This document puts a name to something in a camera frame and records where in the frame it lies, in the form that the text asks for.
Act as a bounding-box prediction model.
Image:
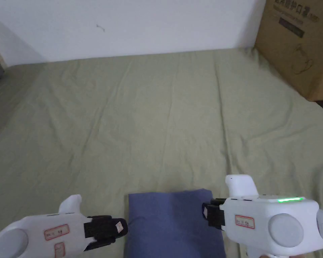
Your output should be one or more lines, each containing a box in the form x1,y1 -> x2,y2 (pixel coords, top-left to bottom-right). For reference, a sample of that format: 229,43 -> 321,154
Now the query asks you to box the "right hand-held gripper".
202,174 -> 323,258

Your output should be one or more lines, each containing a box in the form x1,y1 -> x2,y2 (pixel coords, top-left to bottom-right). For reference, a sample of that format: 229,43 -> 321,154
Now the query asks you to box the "brown cardboard carton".
254,0 -> 323,102

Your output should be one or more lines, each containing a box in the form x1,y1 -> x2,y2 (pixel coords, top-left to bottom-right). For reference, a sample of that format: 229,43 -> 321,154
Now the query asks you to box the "bed with pale green sheet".
0,47 -> 323,258

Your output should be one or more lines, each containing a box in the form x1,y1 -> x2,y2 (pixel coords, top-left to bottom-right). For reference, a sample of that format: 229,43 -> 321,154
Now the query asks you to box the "folded blue garment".
123,189 -> 226,258

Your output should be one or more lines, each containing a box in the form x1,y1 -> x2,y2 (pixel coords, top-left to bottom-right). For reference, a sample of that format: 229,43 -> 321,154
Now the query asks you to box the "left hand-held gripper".
0,195 -> 128,258

